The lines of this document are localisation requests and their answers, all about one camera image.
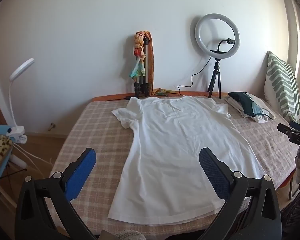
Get dark teal folded clothes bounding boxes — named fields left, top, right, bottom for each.
left=228, top=91, right=277, bottom=123

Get beige plaid blanket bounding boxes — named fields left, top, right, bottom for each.
left=49, top=97, right=300, bottom=240

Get white ring light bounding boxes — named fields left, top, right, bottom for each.
left=194, top=14, right=241, bottom=60

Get folded silver tripod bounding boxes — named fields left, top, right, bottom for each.
left=134, top=37, right=150, bottom=98

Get folded white cloth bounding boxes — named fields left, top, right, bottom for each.
left=224, top=97, right=250, bottom=118

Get orange mattress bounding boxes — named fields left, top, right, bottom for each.
left=91, top=92, right=297, bottom=201

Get black mini tripod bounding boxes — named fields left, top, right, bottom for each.
left=207, top=58, right=222, bottom=99

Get white t-shirt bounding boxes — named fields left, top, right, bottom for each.
left=111, top=96, right=265, bottom=226

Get white clip desk lamp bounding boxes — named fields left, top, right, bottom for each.
left=6, top=57, right=35, bottom=144

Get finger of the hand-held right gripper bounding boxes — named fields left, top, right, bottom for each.
left=277, top=123, right=294, bottom=137

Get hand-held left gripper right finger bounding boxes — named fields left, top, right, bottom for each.
left=199, top=147, right=283, bottom=240

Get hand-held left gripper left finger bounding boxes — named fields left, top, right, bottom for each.
left=14, top=147, right=98, bottom=240

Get black ring light cable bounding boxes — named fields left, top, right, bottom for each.
left=104, top=56, right=213, bottom=102

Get green white striped pillow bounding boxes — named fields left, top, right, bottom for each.
left=264, top=51, right=300, bottom=125

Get orange patterned strap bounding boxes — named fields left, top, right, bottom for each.
left=145, top=31, right=155, bottom=95

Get colourful knotted scarf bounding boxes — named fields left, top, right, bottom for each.
left=129, top=32, right=147, bottom=78

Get yellow green patterned cloth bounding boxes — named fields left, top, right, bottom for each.
left=151, top=88, right=172, bottom=97

